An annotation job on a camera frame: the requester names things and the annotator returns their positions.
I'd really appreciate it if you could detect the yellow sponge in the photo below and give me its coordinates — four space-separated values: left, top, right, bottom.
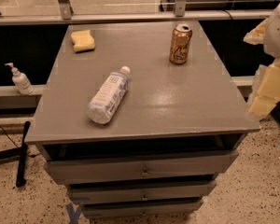
71 30 95 52

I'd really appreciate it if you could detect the black tripod leg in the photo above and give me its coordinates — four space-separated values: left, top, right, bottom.
16 121 31 188

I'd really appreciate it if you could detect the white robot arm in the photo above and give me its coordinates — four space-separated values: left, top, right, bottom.
244 4 280 120

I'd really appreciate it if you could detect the white pump dispenser bottle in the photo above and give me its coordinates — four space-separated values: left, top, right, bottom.
6 63 34 95

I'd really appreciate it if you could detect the top grey drawer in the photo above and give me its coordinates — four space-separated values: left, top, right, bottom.
44 150 239 185

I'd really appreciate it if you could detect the gold soda can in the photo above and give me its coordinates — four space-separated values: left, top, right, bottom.
169 22 192 64

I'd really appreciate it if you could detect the clear plastic water bottle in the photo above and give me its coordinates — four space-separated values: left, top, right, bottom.
87 66 131 124

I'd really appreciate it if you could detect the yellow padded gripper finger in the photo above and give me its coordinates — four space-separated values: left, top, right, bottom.
244 19 268 45
247 59 280 119

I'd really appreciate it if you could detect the left metal rail bracket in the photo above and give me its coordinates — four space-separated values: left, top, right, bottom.
58 0 73 20

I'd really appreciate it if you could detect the metal rail bracket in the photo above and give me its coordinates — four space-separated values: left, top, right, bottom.
175 0 187 17
58 0 73 20

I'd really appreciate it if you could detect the grey drawer cabinet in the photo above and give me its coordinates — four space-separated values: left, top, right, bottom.
24 20 261 220

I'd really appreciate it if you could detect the bottom grey drawer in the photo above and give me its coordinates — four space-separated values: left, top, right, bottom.
81 198 203 219

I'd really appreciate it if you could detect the grey drawer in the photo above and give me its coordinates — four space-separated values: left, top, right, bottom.
44 150 239 185
81 198 203 219
67 181 217 204

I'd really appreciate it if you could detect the right metal rail bracket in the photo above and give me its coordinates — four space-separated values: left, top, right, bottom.
175 0 187 17

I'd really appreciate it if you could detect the blue tape cross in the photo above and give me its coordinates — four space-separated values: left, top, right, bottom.
65 203 81 224

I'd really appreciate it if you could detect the middle grey drawer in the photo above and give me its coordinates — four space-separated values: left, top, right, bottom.
67 181 217 204

